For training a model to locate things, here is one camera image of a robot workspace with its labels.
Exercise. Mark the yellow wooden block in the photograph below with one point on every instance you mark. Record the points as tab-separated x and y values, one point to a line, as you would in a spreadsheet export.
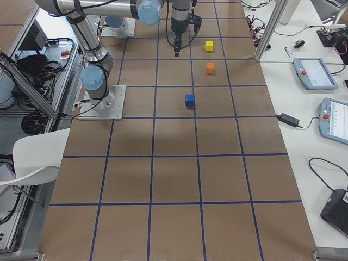
209	46

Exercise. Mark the orange wooden block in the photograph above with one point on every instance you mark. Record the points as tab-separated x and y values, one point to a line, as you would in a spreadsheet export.
210	68

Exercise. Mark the black tablet device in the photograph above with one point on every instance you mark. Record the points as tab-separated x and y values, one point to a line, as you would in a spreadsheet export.
335	211

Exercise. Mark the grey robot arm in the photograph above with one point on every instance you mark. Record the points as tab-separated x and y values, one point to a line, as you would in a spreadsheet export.
76	12
194	16

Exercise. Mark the brown paper table cover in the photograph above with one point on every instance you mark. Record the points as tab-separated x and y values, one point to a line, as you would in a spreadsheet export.
171	183

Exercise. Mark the black power brick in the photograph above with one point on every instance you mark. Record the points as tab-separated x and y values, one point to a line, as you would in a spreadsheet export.
287	119

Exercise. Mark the upper teach pendant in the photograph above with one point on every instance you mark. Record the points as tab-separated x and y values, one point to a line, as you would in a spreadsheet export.
314	74

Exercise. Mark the white chair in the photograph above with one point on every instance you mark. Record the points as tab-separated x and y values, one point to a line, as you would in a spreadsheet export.
36	159

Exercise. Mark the lower teach pendant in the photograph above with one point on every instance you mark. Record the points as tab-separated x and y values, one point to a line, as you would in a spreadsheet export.
333	120

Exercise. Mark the aluminium frame post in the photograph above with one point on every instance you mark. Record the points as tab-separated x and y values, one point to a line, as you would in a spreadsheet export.
270	28

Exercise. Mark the teach pendant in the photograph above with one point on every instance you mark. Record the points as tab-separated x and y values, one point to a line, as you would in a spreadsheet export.
333	120
314	74

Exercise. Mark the blue wooden block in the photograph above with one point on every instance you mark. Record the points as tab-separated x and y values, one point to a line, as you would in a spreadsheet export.
190	101

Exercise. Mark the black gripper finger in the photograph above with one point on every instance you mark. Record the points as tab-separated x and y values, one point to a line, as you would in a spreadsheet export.
177	44

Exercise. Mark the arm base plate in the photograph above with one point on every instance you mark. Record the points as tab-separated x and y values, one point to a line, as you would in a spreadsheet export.
111	107
118	27

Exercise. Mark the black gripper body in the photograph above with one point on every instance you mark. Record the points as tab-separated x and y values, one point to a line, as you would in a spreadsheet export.
178	27

